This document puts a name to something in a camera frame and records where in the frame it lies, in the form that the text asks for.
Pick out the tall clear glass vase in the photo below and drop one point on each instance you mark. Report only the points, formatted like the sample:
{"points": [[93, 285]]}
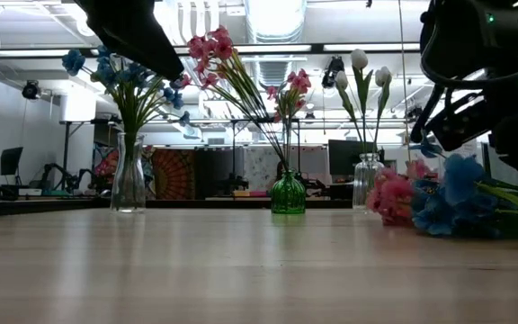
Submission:
{"points": [[127, 189]]}

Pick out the green ribbed glass vase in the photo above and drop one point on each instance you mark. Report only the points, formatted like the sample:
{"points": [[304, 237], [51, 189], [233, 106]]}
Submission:
{"points": [[288, 195]]}

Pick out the white ceiling pipes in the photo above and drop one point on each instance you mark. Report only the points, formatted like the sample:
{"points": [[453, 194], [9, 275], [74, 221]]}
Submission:
{"points": [[182, 18]]}

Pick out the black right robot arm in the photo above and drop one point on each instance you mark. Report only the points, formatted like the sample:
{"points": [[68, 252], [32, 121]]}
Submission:
{"points": [[466, 27]]}

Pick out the silver ceiling air duct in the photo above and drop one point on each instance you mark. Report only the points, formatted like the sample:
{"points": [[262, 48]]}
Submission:
{"points": [[274, 74]]}

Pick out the black ceiling spotlight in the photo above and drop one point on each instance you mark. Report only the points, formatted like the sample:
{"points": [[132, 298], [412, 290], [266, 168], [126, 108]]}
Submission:
{"points": [[31, 91], [336, 64], [414, 111]]}

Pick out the black beam with light strips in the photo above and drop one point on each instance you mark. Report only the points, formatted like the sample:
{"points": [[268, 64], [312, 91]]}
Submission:
{"points": [[317, 47]]}

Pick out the black aluminium table frame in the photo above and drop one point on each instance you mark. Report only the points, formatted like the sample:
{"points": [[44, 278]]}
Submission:
{"points": [[218, 204]]}

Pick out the black background rig frame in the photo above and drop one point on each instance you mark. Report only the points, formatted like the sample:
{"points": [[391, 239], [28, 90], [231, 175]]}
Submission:
{"points": [[66, 148]]}

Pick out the black background robot arm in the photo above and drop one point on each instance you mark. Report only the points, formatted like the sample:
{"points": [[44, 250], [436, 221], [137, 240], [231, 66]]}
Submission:
{"points": [[63, 180]]}

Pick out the orange mandala tapestry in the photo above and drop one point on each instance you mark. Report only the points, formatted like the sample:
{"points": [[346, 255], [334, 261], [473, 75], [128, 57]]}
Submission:
{"points": [[173, 173]]}

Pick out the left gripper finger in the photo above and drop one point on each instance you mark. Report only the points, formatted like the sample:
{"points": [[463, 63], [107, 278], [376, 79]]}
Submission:
{"points": [[165, 51], [153, 63]]}

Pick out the wide black monitor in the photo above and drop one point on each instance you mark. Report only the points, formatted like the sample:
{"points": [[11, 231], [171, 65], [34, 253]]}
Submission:
{"points": [[340, 157]]}

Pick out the clear ribbed glass vase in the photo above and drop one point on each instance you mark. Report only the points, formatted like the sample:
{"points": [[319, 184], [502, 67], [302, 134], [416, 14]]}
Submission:
{"points": [[361, 180]]}

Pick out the white artificial tulip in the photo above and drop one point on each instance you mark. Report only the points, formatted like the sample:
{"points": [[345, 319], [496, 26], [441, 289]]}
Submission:
{"points": [[382, 76], [341, 81], [359, 58]]}

